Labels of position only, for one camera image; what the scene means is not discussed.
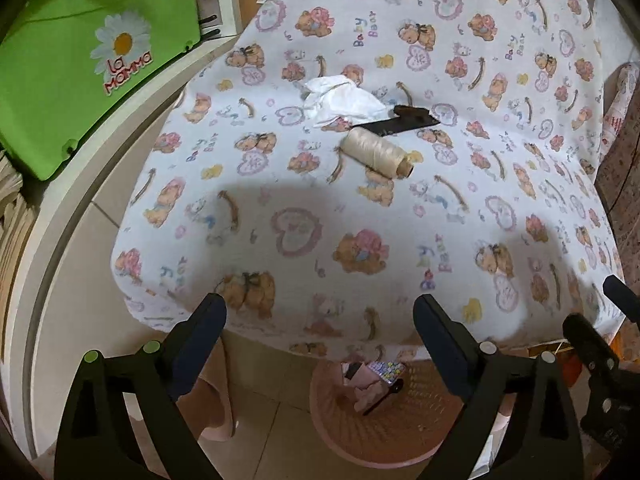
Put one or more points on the black cylinder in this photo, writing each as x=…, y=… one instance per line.
x=352, y=370

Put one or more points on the orange plastic item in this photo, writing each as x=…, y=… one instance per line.
x=571, y=365

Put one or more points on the cream thread spool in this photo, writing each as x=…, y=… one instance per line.
x=375, y=150

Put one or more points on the black plastic piece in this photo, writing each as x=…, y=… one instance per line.
x=410, y=116

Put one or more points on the large white tissue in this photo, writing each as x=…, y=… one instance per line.
x=340, y=100

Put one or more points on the black plastic spoon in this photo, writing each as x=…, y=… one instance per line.
x=382, y=397

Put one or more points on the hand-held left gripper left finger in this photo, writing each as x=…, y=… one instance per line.
x=197, y=347

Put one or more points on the hanging red print cloth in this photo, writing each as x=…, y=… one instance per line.
x=620, y=150

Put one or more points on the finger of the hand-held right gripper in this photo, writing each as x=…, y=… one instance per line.
x=590, y=345
x=622, y=300

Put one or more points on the green storage box white lid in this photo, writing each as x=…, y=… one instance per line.
x=75, y=85

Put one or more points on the purple checked box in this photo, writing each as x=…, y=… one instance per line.
x=386, y=371

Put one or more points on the pink plastic basket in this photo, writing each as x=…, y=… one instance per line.
x=380, y=435

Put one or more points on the pink plastic object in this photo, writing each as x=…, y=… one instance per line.
x=212, y=400

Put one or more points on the stack of brown paper sheets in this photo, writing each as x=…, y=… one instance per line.
x=10, y=200

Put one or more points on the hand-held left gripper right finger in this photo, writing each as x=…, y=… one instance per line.
x=440, y=347

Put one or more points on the bear print tablecloth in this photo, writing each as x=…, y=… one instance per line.
x=350, y=230

